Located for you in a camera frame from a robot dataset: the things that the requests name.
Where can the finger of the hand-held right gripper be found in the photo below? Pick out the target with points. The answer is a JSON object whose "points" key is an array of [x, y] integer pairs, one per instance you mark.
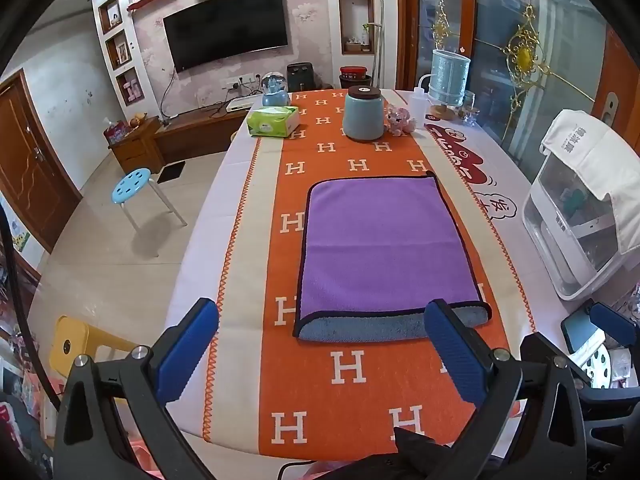
{"points": [[612, 321]]}

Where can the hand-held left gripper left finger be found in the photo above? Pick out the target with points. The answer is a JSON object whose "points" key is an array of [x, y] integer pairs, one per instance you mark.
{"points": [[190, 345]]}

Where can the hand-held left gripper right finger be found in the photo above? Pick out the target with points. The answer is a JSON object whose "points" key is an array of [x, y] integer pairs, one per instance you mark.
{"points": [[452, 347]]}

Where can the purple towel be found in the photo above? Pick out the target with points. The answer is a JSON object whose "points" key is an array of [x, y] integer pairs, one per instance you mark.
{"points": [[385, 245]]}

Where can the black smartphone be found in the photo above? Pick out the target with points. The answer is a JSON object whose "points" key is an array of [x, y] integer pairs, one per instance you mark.
{"points": [[577, 330]]}

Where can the white perforated disc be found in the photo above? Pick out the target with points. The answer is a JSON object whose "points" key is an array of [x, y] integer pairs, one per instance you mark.
{"points": [[599, 366]]}

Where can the white countertop appliance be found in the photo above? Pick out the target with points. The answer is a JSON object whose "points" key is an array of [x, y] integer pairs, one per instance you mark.
{"points": [[575, 225]]}

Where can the dark cloth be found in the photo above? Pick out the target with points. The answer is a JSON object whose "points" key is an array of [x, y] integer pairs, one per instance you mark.
{"points": [[417, 452]]}

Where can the yellow plastic stool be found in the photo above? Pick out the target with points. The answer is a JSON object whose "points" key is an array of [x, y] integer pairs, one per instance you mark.
{"points": [[75, 345]]}

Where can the white printed tablecloth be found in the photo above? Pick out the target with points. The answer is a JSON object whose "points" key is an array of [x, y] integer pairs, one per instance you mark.
{"points": [[235, 200]]}

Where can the white cloth cover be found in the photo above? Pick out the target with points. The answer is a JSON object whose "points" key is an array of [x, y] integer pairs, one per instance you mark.
{"points": [[595, 160]]}

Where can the blue round stool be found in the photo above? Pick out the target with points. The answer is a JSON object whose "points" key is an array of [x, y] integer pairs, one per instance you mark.
{"points": [[132, 187]]}

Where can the black floor mat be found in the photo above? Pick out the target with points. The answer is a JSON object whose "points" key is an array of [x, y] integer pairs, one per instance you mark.
{"points": [[171, 172]]}

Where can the small wooden cabinet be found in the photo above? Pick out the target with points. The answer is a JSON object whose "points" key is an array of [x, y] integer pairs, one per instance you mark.
{"points": [[137, 145]]}

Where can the orange patterned table blanket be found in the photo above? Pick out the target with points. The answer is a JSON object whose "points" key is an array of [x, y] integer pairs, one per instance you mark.
{"points": [[360, 160]]}

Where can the low wooden television stand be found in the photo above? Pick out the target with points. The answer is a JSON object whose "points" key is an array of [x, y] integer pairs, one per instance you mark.
{"points": [[200, 132]]}

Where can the pink plush toy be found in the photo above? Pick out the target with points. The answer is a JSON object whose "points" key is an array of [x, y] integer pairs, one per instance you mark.
{"points": [[400, 120]]}

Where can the clear glass cup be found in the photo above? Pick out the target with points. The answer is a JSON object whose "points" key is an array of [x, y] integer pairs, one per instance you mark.
{"points": [[470, 110]]}

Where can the green tissue box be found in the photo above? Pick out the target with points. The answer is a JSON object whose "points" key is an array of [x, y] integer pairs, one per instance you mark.
{"points": [[274, 122]]}

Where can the wooden door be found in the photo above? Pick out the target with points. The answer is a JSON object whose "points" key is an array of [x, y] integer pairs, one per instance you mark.
{"points": [[30, 165]]}

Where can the white squeeze bottle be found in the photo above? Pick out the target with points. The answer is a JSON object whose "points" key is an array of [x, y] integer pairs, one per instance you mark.
{"points": [[416, 105]]}

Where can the white set-top box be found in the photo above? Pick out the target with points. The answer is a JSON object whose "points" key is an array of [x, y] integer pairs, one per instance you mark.
{"points": [[243, 104]]}

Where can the blue-grey canister with brown lid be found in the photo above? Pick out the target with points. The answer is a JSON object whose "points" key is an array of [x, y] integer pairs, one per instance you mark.
{"points": [[363, 115]]}

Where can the light blue cylindrical lamp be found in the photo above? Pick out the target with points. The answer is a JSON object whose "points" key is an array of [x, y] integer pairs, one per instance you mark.
{"points": [[450, 80]]}

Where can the blue snow globe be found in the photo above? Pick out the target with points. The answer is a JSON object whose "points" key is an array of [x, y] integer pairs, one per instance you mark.
{"points": [[275, 90]]}

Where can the large gold door ornament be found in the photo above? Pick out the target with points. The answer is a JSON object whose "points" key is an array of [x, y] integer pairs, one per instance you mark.
{"points": [[524, 47]]}

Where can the red and black bucket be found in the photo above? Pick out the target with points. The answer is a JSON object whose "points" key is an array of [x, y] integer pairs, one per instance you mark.
{"points": [[356, 76]]}

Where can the black air fryer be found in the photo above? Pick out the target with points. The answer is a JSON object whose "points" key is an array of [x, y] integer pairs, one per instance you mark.
{"points": [[301, 76]]}

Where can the small gold door ornament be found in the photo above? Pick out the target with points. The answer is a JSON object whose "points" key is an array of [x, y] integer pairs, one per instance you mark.
{"points": [[440, 22]]}

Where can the wall-mounted television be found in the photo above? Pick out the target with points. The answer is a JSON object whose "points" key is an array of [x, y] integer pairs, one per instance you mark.
{"points": [[227, 27]]}

